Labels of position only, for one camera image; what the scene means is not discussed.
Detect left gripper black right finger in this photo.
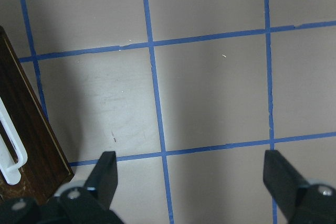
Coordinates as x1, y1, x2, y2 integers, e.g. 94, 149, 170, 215
263, 150, 335, 223

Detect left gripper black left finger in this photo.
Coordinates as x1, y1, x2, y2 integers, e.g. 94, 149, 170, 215
1, 151, 123, 223

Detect dark brown wooden drawer unit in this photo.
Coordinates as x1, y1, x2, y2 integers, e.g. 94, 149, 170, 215
1, 28, 73, 204

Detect white plastic drawer handle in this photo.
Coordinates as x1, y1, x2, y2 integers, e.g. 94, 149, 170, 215
0, 97, 28, 185

